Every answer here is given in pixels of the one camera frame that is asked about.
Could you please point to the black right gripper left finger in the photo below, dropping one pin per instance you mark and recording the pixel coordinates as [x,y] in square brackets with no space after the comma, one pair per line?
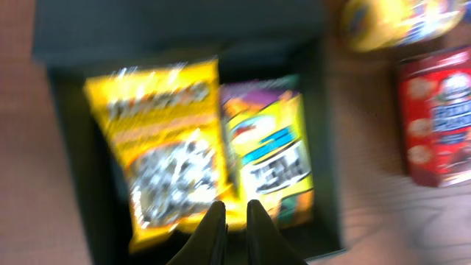
[207,244]

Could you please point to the red hello panda box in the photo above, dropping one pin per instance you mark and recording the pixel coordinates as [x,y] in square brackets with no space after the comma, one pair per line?
[434,100]

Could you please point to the green pretz box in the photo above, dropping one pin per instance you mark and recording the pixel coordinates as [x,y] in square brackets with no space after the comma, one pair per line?
[267,149]

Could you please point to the yellow snack bag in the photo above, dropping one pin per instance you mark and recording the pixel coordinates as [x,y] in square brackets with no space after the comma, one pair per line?
[163,127]

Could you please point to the right gripper black triangular right finger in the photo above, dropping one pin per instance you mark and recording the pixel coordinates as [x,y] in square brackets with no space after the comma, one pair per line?
[265,244]

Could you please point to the yellow candy jar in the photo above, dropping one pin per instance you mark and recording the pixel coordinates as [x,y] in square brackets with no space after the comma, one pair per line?
[368,25]

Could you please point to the black gift box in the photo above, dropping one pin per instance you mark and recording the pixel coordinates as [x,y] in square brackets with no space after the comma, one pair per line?
[252,39]

